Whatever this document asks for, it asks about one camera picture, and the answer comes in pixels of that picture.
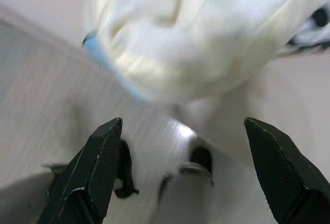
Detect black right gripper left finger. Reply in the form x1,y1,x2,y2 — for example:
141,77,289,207
37,117,124,224

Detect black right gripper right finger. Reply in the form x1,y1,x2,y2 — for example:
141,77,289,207
243,117,330,224

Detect cream cartoon print quilt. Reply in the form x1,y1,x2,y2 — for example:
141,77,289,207
81,0,330,224

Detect beige mattress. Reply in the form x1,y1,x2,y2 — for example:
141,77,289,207
247,52,330,163

